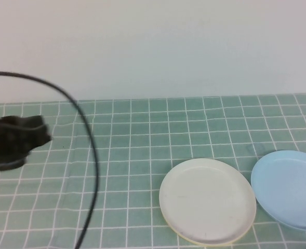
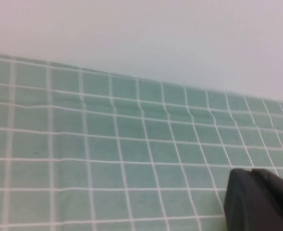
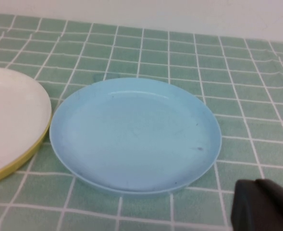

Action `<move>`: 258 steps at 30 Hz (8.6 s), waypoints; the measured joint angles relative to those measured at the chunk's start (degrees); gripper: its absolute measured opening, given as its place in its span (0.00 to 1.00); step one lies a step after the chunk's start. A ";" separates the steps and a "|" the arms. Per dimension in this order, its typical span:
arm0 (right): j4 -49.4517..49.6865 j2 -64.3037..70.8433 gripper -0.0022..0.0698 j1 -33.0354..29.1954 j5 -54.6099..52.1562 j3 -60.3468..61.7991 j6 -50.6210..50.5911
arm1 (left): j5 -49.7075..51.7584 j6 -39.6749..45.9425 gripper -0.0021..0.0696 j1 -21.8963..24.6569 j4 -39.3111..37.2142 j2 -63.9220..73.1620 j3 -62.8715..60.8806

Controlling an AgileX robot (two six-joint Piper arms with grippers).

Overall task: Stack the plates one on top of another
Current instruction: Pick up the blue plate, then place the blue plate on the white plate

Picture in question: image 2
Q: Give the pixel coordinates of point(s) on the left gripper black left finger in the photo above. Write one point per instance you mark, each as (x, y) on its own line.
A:
(247, 207)

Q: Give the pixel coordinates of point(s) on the green white checked tablecloth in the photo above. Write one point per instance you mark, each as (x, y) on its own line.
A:
(107, 144)

